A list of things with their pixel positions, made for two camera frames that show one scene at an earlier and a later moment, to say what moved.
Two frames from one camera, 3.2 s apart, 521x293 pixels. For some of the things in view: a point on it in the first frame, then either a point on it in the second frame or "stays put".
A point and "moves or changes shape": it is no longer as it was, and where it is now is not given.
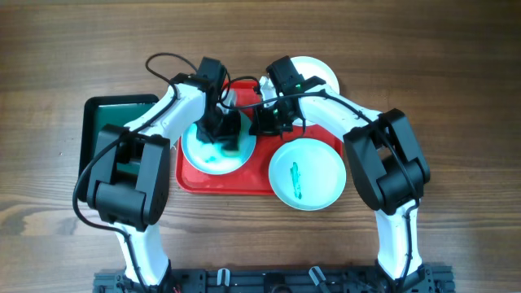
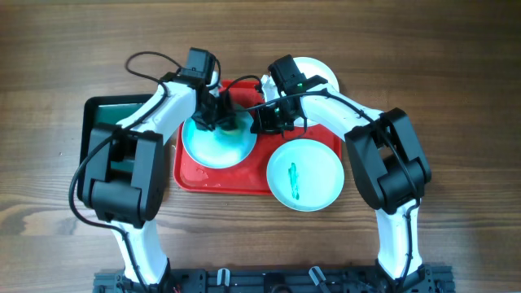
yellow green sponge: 230,153 moves or changes shape
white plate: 307,174 stays put
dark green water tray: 118,110 stays put
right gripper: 262,127 stays put
